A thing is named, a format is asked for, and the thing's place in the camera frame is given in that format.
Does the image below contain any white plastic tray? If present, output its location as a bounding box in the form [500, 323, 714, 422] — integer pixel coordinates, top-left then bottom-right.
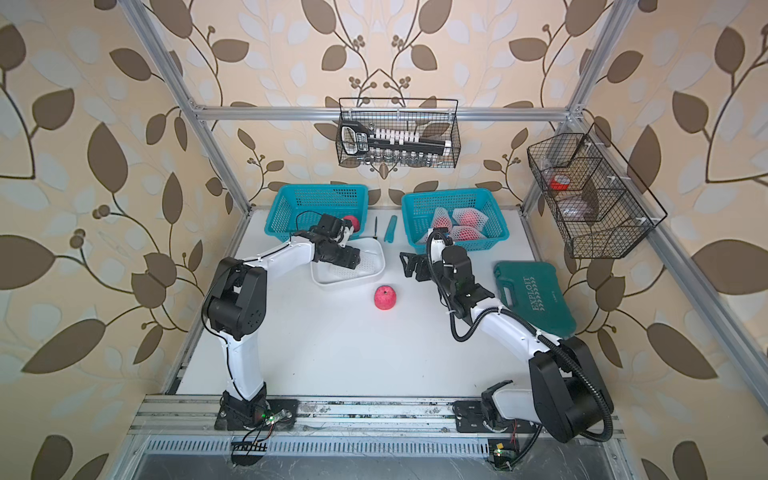
[310, 238, 386, 290]

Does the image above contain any teal knife sheath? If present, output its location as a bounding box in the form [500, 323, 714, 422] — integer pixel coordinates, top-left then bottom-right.
[384, 215, 398, 244]

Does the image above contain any back black wire basket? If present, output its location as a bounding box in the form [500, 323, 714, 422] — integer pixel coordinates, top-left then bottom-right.
[335, 96, 461, 169]

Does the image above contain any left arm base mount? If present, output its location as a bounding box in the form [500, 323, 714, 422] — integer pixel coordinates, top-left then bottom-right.
[214, 391, 299, 431]

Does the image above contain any right teal plastic basket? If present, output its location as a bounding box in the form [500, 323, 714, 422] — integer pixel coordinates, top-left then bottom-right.
[402, 188, 509, 253]

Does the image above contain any left teal plastic basket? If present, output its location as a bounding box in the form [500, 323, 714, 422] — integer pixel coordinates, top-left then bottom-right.
[264, 184, 369, 241]

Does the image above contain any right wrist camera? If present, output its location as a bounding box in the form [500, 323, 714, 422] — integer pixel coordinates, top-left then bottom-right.
[426, 227, 454, 257]

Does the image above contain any black white tool set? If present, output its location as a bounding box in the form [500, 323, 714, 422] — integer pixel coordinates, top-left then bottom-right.
[338, 122, 454, 157]

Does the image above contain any side black wire basket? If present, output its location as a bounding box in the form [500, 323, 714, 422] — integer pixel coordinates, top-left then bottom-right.
[527, 122, 668, 260]

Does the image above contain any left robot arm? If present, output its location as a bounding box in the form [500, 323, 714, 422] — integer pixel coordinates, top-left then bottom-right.
[201, 214, 360, 428]

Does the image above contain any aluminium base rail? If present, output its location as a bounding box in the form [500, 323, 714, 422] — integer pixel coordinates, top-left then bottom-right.
[128, 394, 625, 458]

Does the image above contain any green tool case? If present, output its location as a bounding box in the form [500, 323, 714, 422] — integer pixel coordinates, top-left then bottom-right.
[493, 261, 576, 338]

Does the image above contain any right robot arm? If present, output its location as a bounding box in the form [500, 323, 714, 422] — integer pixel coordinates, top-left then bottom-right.
[399, 239, 614, 443]

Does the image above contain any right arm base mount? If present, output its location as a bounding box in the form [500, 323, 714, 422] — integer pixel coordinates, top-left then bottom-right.
[451, 380, 539, 434]

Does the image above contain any teal plastic basket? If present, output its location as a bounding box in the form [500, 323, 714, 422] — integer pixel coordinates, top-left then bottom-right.
[264, 184, 369, 241]
[402, 188, 509, 253]

